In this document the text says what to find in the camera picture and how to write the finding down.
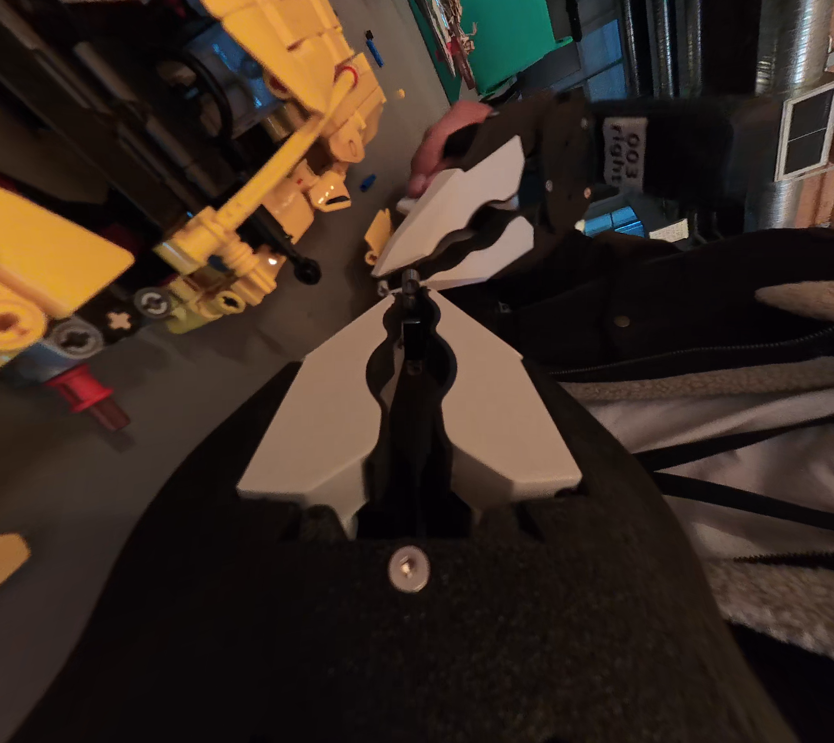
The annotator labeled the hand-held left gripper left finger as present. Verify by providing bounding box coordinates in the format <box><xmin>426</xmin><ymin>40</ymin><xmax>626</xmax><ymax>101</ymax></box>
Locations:
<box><xmin>236</xmin><ymin>293</ymin><xmax>418</xmax><ymax>538</ymax></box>

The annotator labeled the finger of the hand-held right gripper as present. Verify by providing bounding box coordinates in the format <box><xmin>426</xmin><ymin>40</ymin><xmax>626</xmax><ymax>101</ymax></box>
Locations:
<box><xmin>371</xmin><ymin>136</ymin><xmax>526</xmax><ymax>280</ymax></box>
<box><xmin>424</xmin><ymin>214</ymin><xmax>536</xmax><ymax>292</ymax></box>

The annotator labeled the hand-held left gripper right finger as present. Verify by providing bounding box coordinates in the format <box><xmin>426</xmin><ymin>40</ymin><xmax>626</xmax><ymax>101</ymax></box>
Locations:
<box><xmin>420</xmin><ymin>291</ymin><xmax>582</xmax><ymax>517</ymax></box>

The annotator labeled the yellow panel with axle pin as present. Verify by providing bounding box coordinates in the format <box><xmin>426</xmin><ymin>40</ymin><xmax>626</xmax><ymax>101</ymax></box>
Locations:
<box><xmin>364</xmin><ymin>209</ymin><xmax>395</xmax><ymax>267</ymax></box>

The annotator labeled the person's right hand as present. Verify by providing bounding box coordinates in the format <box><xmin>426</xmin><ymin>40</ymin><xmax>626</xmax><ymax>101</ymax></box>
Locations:
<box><xmin>407</xmin><ymin>100</ymin><xmax>496</xmax><ymax>199</ymax></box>

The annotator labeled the white vent grille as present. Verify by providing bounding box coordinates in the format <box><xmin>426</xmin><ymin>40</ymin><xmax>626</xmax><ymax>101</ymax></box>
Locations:
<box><xmin>775</xmin><ymin>81</ymin><xmax>834</xmax><ymax>182</ymax></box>

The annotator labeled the brown fleece-lined jacket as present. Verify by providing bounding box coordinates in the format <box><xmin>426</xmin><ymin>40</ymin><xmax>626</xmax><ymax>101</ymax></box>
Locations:
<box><xmin>450</xmin><ymin>228</ymin><xmax>834</xmax><ymax>411</ymax></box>

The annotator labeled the green cutting mat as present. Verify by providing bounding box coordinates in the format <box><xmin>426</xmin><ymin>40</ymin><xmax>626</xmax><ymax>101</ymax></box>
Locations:
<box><xmin>397</xmin><ymin>0</ymin><xmax>470</xmax><ymax>102</ymax></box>

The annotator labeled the wooden model kit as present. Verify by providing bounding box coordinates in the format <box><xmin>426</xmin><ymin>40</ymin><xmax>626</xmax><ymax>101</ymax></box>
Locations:
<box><xmin>437</xmin><ymin>0</ymin><xmax>480</xmax><ymax>89</ymax></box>

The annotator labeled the white striped shirt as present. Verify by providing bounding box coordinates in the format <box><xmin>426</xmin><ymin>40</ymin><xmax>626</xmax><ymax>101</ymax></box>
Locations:
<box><xmin>567</xmin><ymin>365</ymin><xmax>834</xmax><ymax>659</ymax></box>

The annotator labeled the silver ventilation duct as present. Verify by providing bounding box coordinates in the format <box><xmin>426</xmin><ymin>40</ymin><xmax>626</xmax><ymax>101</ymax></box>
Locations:
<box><xmin>756</xmin><ymin>0</ymin><xmax>834</xmax><ymax>229</ymax></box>

